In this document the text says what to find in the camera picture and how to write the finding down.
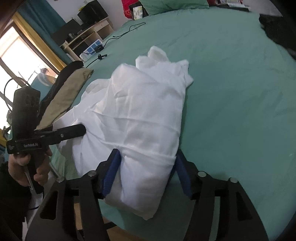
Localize thin black cable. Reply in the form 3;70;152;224
103;22;146;47

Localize white jacket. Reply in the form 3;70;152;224
54;46;194;220

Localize white power strip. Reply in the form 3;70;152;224
80;39;103;59

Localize black cable with strap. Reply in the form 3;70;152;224
83;54;107;66

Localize black folded cloth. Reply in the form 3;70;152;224
38;61;84;121

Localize pile of books and packets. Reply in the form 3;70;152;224
217;0;251;12

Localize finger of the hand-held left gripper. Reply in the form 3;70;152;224
53;123;86;142

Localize green pillow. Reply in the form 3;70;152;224
140;0;210;10

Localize white yellow tissue pack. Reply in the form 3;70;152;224
132;6;145;20

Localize person's left hand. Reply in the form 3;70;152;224
8;147;52;187

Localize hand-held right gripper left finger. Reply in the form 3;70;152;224
24;148;122;241

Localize yellow window frame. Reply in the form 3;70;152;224
0;11;67;75

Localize black clothes pile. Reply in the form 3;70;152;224
258;13;296;58

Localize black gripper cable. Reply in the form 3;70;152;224
3;77;30;114

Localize light wooden desk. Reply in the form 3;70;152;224
60;17;114;61

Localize black monitor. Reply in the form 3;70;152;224
77;0;109;24
52;19;82;47

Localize teal curtain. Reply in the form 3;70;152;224
18;0;67;67

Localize person's left forearm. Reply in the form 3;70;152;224
0;162;42;234

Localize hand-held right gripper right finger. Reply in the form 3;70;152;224
174;149;270;241

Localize khaki folded pants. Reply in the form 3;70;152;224
36;68;94;130

